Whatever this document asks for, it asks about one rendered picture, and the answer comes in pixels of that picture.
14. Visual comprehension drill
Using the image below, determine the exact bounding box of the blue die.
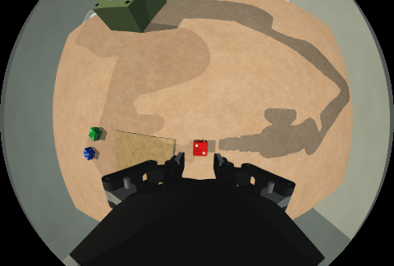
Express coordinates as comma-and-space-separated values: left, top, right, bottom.
84, 147, 95, 161

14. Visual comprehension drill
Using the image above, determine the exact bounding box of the red die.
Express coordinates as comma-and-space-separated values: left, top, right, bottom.
193, 140, 208, 156

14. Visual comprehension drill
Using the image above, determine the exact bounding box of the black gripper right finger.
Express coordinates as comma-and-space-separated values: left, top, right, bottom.
213, 154, 296, 211

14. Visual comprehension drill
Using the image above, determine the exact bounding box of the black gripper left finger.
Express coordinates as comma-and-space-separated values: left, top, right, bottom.
101, 152, 186, 209

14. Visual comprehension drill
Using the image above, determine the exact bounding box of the green die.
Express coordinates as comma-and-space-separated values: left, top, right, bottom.
89, 127, 102, 141

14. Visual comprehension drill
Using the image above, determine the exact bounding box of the olive-tan square mat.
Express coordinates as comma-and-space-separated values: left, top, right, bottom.
115, 131, 175, 171

